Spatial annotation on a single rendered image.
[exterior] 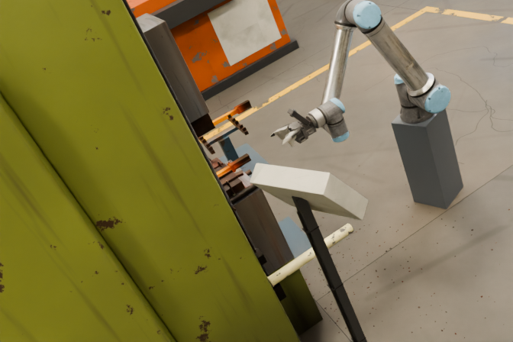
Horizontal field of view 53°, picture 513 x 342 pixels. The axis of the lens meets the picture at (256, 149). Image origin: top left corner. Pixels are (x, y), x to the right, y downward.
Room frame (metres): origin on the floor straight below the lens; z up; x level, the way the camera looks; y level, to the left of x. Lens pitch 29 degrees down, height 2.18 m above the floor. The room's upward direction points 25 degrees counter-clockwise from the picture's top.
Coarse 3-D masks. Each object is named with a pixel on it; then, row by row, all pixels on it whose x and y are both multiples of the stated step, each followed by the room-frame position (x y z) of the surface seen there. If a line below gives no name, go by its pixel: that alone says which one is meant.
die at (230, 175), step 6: (222, 168) 2.14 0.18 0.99; (222, 174) 2.08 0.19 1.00; (228, 174) 2.07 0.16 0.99; (234, 174) 2.05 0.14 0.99; (222, 180) 2.04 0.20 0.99; (228, 180) 2.02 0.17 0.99; (234, 180) 2.01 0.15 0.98; (240, 180) 1.99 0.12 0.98; (228, 186) 1.99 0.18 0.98; (234, 186) 1.97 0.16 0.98; (240, 186) 1.98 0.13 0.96; (228, 192) 1.96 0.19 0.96; (234, 192) 1.97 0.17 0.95
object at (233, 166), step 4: (240, 156) 2.13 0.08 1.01; (244, 156) 2.12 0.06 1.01; (248, 156) 2.12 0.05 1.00; (236, 160) 2.12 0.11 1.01; (240, 160) 2.10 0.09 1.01; (244, 160) 2.12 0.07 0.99; (248, 160) 2.11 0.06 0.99; (228, 164) 2.11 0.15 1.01; (232, 164) 2.10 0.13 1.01; (236, 164) 2.11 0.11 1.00; (240, 164) 2.11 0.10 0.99; (224, 168) 2.10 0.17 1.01; (228, 168) 2.09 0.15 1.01; (232, 168) 2.08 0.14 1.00; (236, 168) 2.10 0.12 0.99; (220, 172) 2.09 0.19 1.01; (224, 172) 2.08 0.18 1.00
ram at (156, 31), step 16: (144, 16) 2.17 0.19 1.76; (144, 32) 1.91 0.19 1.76; (160, 32) 1.93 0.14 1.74; (160, 48) 1.92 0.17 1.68; (176, 48) 1.93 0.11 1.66; (160, 64) 1.91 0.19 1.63; (176, 64) 1.93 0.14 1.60; (176, 80) 1.92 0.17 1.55; (192, 80) 1.93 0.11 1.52; (176, 96) 1.91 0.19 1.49; (192, 96) 1.93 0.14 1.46; (192, 112) 1.92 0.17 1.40
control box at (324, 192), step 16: (256, 176) 1.65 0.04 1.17; (272, 176) 1.59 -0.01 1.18; (288, 176) 1.54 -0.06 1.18; (304, 176) 1.49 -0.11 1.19; (320, 176) 1.45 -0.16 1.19; (272, 192) 1.66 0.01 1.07; (288, 192) 1.55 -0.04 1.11; (304, 192) 1.46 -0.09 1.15; (320, 192) 1.40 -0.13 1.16; (336, 192) 1.43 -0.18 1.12; (352, 192) 1.47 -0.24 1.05; (320, 208) 1.58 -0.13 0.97; (336, 208) 1.48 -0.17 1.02; (352, 208) 1.46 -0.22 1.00
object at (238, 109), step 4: (248, 100) 2.82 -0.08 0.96; (240, 104) 2.81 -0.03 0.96; (244, 104) 2.81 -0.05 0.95; (248, 104) 2.81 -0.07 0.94; (236, 108) 2.79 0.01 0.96; (240, 108) 2.80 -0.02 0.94; (244, 108) 2.80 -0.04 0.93; (248, 108) 2.80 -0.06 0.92; (228, 112) 2.80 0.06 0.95; (232, 112) 2.78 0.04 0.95; (236, 112) 2.79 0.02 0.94; (240, 112) 2.79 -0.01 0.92; (224, 116) 2.77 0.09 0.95; (216, 120) 2.77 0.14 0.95; (220, 120) 2.77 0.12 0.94
